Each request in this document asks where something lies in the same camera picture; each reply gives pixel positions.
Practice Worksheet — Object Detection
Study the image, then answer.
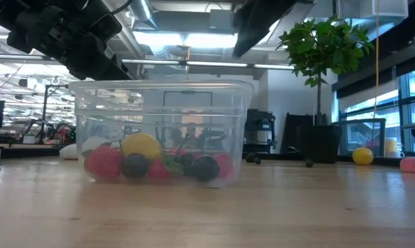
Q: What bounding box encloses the green leafy indoor tree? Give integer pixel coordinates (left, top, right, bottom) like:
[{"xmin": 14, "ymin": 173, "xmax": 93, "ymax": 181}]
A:
[{"xmin": 278, "ymin": 14, "xmax": 375, "ymax": 127}]

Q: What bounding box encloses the white toy produce piece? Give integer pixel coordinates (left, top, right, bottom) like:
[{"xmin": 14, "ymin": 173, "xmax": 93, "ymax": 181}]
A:
[{"xmin": 58, "ymin": 136, "xmax": 111, "ymax": 161}]

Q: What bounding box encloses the small strawberry with green leaf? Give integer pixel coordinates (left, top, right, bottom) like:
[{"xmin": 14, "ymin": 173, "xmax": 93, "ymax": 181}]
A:
[{"xmin": 147, "ymin": 156, "xmax": 186, "ymax": 180}]

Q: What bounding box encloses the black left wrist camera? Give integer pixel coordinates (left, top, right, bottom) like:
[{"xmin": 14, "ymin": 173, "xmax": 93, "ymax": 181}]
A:
[{"xmin": 89, "ymin": 12, "xmax": 123, "ymax": 44}]

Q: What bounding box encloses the background robot workstation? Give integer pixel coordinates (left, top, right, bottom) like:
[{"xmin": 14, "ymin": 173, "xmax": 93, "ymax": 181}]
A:
[{"xmin": 21, "ymin": 84, "xmax": 77, "ymax": 145}]

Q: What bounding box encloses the black rectangular board frame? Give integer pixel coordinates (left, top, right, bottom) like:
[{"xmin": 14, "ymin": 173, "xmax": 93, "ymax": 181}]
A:
[{"xmin": 162, "ymin": 90, "xmax": 214, "ymax": 125}]

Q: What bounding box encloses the black equipment cart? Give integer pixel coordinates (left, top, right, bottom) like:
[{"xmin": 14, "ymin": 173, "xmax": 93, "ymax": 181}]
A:
[{"xmin": 243, "ymin": 108, "xmax": 277, "ymax": 154}]

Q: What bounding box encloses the yellow toy lemon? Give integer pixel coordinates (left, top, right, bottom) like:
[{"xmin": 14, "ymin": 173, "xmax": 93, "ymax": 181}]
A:
[
  {"xmin": 120, "ymin": 132, "xmax": 163, "ymax": 160},
  {"xmin": 352, "ymin": 147, "xmax": 374, "ymax": 166}
]

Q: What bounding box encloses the dark toy blueberry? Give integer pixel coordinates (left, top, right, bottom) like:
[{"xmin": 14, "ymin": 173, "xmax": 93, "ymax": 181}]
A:
[{"xmin": 189, "ymin": 154, "xmax": 221, "ymax": 183}]

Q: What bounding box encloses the yellow cylindrical cup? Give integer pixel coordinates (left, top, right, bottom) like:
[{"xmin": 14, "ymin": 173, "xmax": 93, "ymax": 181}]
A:
[{"xmin": 385, "ymin": 137, "xmax": 399, "ymax": 154}]

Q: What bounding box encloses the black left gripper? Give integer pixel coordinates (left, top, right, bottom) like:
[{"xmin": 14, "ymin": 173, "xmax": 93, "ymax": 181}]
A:
[{"xmin": 7, "ymin": 0, "xmax": 131, "ymax": 81}]

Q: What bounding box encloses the smooth pink toy fruit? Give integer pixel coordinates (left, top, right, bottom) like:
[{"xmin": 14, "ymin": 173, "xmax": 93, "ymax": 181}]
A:
[{"xmin": 399, "ymin": 157, "xmax": 415, "ymax": 174}]

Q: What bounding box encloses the black leaning panel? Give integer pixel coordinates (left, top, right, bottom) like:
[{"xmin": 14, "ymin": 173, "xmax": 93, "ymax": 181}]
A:
[{"xmin": 282, "ymin": 112, "xmax": 315, "ymax": 154}]

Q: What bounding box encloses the black plant pot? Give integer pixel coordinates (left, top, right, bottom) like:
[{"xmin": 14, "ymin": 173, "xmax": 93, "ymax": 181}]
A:
[{"xmin": 296, "ymin": 124, "xmax": 342, "ymax": 164}]

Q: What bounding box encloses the round silver ceiling duct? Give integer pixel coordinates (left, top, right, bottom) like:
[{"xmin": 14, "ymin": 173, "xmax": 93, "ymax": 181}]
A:
[{"xmin": 127, "ymin": 0, "xmax": 160, "ymax": 31}]

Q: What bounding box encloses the grey ceiling box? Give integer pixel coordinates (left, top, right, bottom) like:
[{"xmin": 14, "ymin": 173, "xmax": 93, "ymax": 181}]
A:
[{"xmin": 209, "ymin": 9, "xmax": 234, "ymax": 31}]

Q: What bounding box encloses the large red toy strawberry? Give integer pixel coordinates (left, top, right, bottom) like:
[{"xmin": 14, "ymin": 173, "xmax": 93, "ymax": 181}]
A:
[{"xmin": 84, "ymin": 145, "xmax": 125, "ymax": 180}]

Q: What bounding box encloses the long ceiling light rail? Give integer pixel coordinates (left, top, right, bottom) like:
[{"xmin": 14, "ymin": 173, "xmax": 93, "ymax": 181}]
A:
[{"xmin": 0, "ymin": 53, "xmax": 296, "ymax": 70}]

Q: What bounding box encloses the clear plastic tupperware container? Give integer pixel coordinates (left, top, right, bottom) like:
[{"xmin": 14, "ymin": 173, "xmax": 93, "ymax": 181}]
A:
[{"xmin": 68, "ymin": 79, "xmax": 255, "ymax": 189}]

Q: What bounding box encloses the pink toy raspberry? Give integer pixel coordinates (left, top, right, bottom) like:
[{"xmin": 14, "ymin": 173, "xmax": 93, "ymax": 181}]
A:
[{"xmin": 212, "ymin": 153, "xmax": 234, "ymax": 178}]

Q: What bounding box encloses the dark toy cherry green stem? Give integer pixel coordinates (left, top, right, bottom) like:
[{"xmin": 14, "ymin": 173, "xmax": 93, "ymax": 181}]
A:
[{"xmin": 120, "ymin": 152, "xmax": 150, "ymax": 180}]

